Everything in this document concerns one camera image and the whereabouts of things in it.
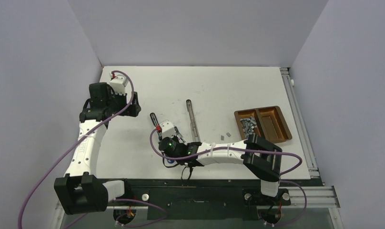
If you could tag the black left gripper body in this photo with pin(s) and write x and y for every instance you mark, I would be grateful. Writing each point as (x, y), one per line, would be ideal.
(119, 102)

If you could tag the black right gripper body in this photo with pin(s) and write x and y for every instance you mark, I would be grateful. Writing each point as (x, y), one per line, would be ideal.
(175, 137)

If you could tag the blue stapler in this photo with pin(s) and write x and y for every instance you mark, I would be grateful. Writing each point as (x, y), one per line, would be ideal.
(155, 122)

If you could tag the silver black stapler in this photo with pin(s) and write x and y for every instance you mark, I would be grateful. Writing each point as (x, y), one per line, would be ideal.
(193, 126)

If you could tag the brown plastic divided tray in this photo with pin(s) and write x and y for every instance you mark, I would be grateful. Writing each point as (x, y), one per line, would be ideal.
(271, 123)

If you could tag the light blue staple box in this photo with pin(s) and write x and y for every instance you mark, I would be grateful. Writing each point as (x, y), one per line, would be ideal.
(179, 136)

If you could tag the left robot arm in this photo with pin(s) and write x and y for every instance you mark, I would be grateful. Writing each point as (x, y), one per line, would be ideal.
(85, 148)

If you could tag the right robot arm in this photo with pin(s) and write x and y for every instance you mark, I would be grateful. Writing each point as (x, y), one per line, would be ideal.
(251, 152)

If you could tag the pile of grey staples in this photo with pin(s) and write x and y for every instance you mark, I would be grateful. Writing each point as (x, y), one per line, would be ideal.
(249, 125)

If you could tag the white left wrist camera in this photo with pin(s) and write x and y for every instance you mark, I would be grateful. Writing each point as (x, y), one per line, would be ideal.
(118, 84)

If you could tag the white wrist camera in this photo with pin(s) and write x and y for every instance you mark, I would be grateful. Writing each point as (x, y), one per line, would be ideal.
(118, 84)
(167, 129)

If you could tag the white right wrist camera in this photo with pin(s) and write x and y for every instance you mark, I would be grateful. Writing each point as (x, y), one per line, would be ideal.
(167, 129)

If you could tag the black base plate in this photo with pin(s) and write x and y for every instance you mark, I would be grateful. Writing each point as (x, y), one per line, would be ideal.
(181, 199)

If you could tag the aluminium frame rail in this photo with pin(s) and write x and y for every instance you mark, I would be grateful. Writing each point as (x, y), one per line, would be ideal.
(216, 93)

